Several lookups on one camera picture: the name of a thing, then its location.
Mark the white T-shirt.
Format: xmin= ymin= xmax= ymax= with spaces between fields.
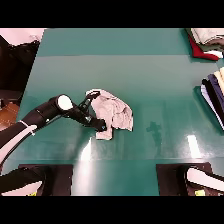
xmin=85 ymin=88 xmax=135 ymax=141

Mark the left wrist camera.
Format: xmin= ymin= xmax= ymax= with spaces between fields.
xmin=77 ymin=92 xmax=101 ymax=113

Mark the navy garment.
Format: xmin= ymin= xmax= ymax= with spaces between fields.
xmin=206 ymin=73 xmax=224 ymax=109

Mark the white garment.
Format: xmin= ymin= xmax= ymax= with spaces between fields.
xmin=191 ymin=27 xmax=224 ymax=46

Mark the pale yellow garment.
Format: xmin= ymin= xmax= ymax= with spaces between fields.
xmin=213 ymin=66 xmax=224 ymax=93

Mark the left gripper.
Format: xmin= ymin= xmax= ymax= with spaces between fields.
xmin=85 ymin=115 xmax=108 ymax=133

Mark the red garment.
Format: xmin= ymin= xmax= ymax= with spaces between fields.
xmin=187 ymin=34 xmax=221 ymax=62

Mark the black garment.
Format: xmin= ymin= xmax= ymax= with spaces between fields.
xmin=201 ymin=78 xmax=224 ymax=125

